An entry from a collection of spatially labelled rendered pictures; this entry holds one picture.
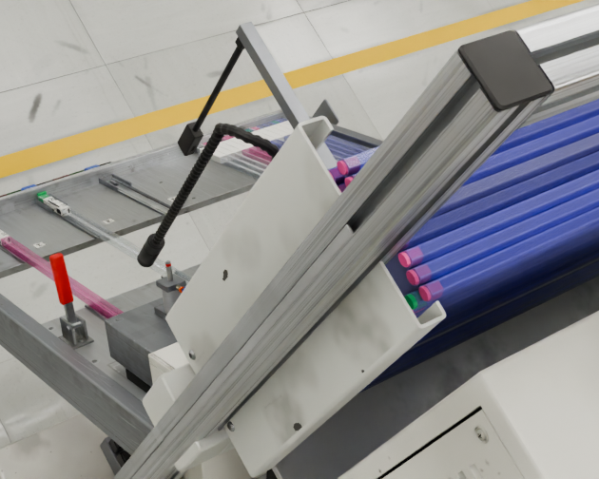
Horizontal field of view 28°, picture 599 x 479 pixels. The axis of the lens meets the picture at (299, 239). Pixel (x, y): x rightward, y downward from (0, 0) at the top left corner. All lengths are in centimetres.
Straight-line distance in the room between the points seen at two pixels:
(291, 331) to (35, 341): 65
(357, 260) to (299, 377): 18
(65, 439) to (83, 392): 48
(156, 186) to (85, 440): 40
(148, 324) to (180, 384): 27
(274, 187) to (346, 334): 11
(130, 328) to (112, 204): 52
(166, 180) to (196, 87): 112
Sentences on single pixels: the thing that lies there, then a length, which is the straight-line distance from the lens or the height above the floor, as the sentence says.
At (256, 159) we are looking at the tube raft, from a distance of 187.
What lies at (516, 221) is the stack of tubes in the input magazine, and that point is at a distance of 90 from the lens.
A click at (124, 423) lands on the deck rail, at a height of 115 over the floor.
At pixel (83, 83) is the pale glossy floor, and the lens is 288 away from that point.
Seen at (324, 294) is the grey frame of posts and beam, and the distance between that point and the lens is 77.
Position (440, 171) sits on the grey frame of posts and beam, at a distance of 64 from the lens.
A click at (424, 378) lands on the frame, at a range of 113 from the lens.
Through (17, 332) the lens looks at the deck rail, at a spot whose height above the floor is 97.
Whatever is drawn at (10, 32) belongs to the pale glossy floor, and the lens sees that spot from 293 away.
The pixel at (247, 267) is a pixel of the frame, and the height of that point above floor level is 156.
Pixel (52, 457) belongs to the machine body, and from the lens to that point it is 181.
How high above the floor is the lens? 231
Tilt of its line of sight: 55 degrees down
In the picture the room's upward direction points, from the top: 38 degrees clockwise
